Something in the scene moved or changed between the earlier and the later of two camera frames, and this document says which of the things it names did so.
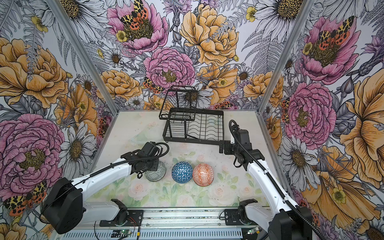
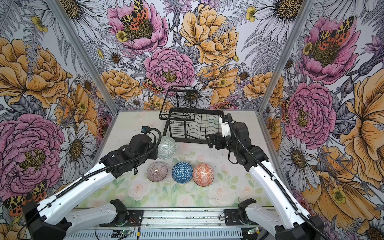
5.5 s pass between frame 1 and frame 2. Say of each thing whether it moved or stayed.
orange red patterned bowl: stayed
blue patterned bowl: stayed
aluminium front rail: stayed
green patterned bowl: moved
